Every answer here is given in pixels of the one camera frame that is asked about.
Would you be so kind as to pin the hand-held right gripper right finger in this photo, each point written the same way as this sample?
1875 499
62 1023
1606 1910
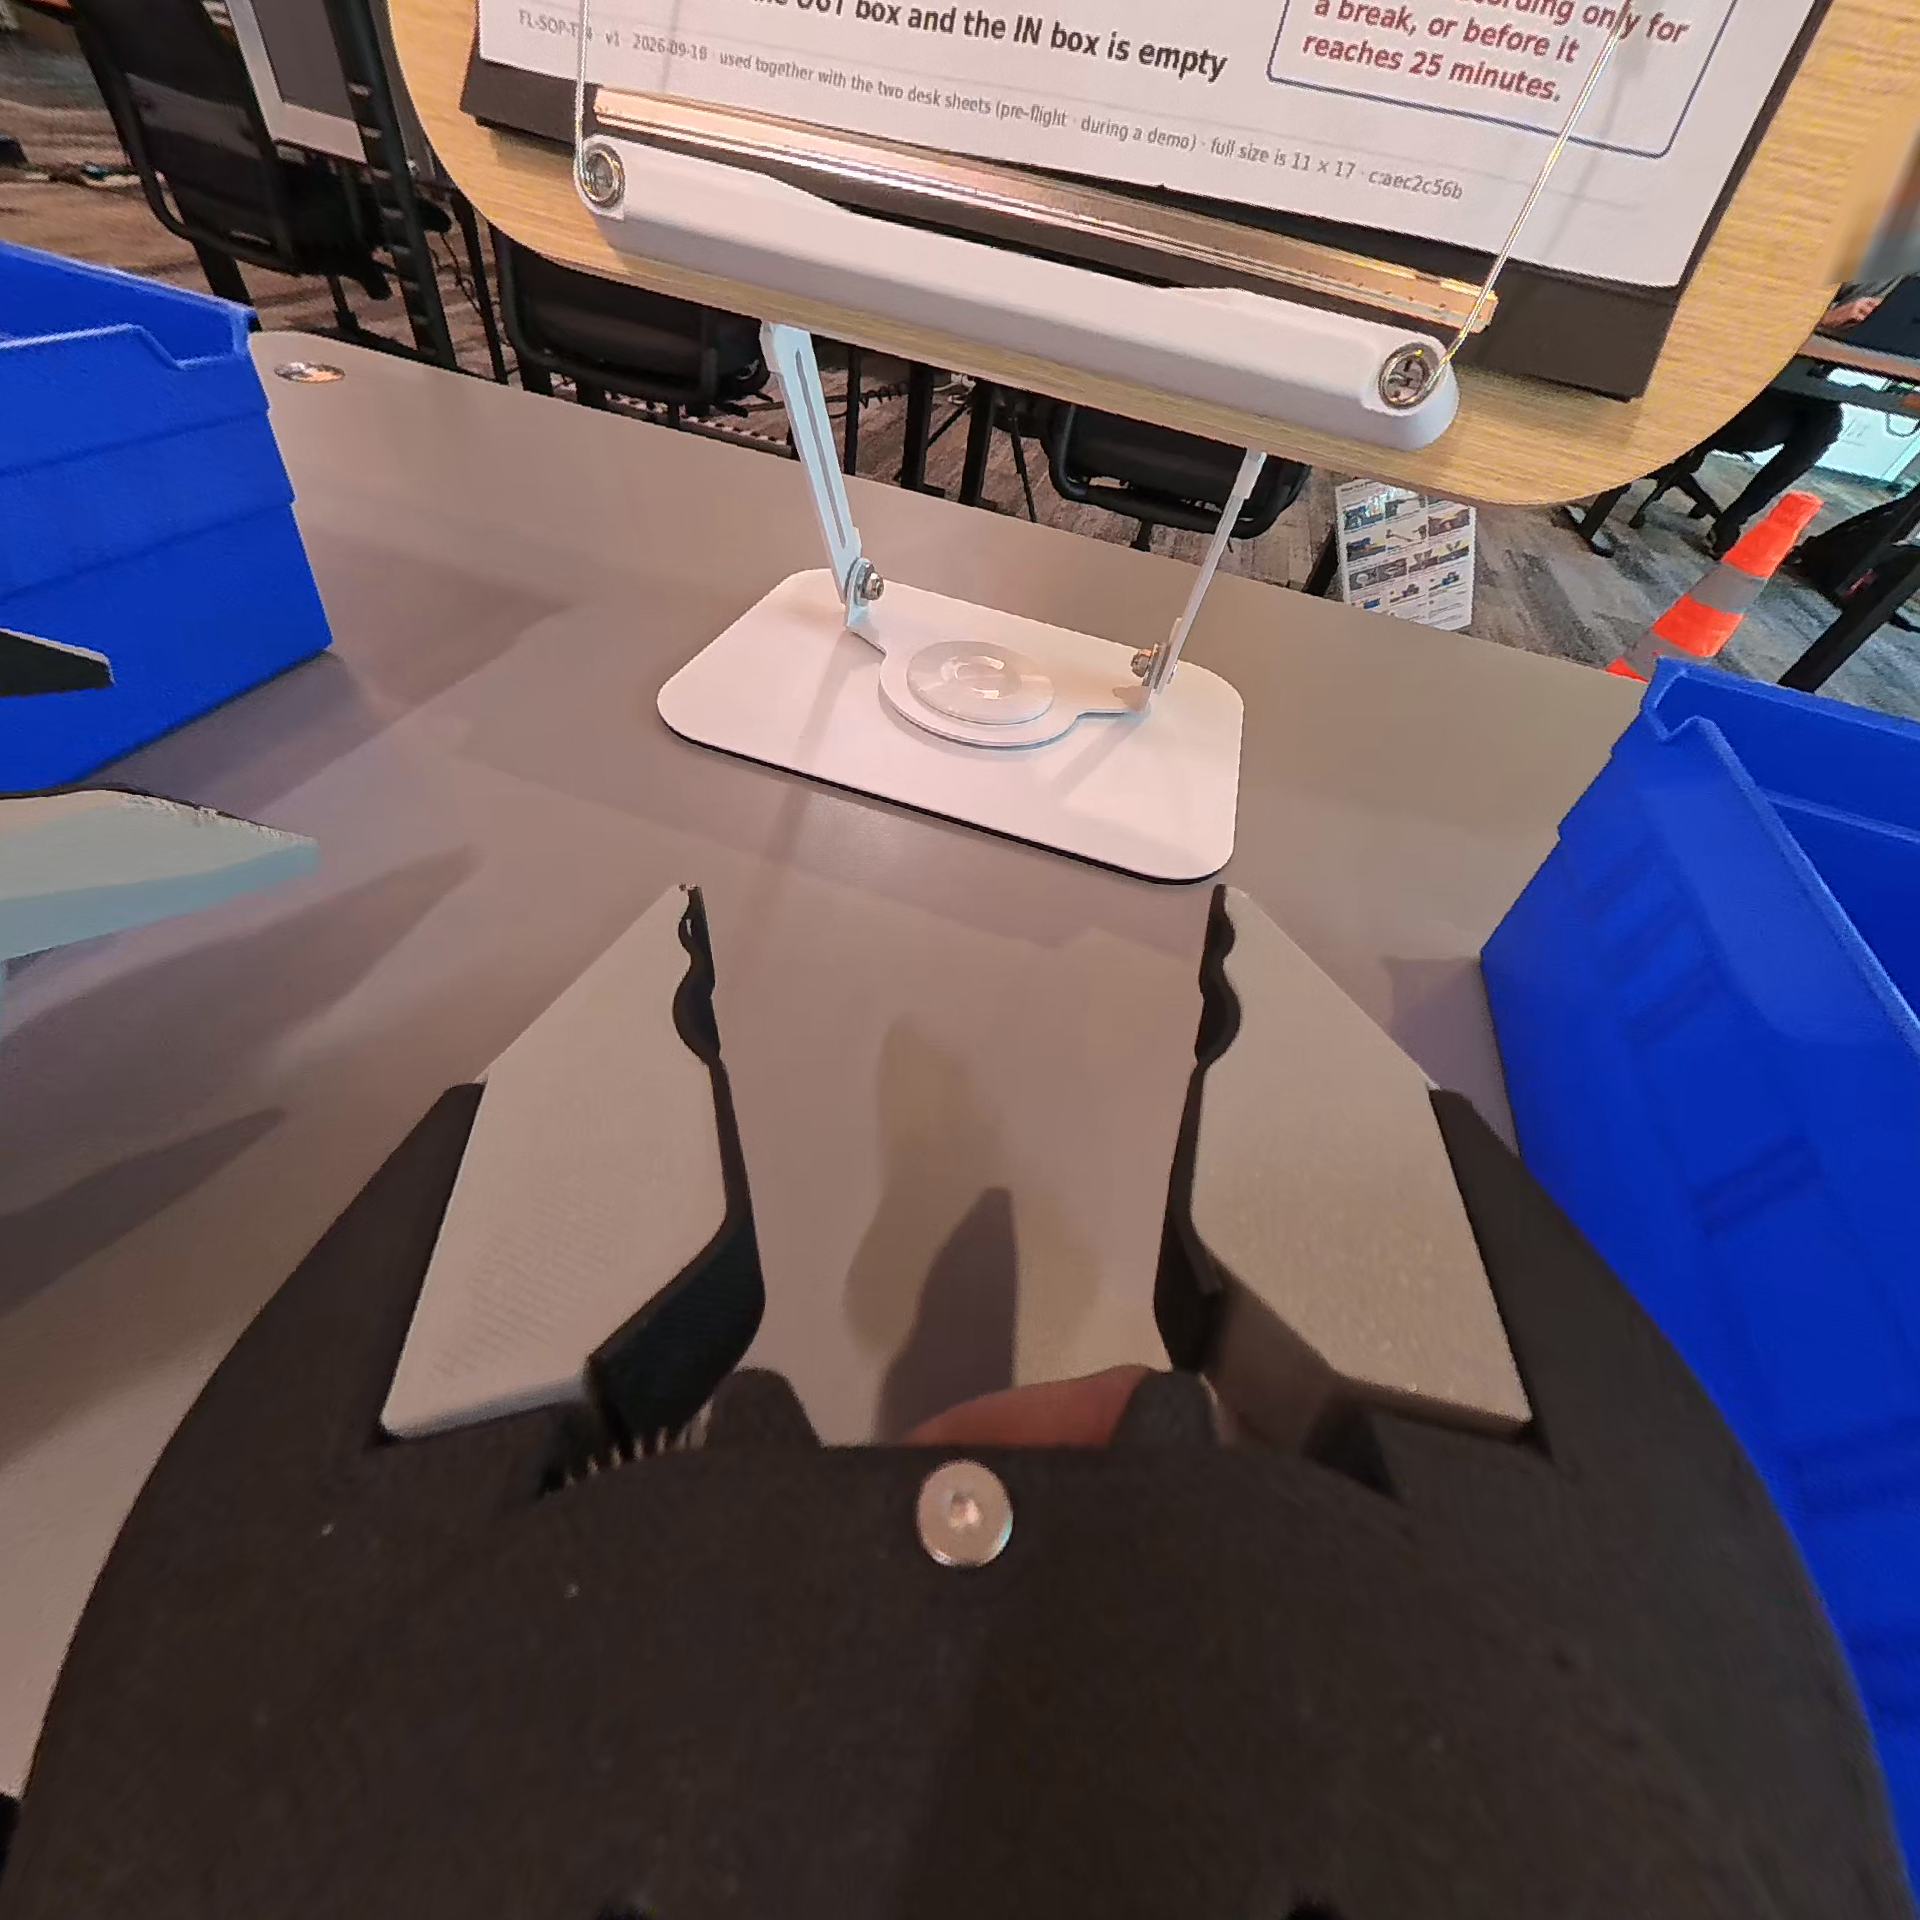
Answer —
1335 1201

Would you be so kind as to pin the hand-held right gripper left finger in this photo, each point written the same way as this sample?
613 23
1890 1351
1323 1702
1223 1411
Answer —
570 1201

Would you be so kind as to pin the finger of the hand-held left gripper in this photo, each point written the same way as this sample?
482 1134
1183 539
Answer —
119 863
45 669

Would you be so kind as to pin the blue plastic bin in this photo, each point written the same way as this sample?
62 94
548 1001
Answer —
1725 1126
149 524

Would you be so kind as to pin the round table grommet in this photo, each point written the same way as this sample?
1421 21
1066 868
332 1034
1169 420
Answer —
310 371

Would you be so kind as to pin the white document stand wooden board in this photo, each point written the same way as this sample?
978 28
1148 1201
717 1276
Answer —
1050 781

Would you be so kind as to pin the black office chair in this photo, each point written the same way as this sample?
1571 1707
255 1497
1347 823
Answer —
1142 451
630 330
195 149

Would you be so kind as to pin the printed picture sheet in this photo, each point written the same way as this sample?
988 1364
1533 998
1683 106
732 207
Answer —
1402 557

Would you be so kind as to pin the grey framed screen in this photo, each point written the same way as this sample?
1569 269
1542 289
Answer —
301 68

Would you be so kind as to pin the orange traffic cone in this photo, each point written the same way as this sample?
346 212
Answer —
1725 593

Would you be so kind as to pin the printed instruction sheet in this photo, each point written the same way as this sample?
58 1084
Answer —
1050 90

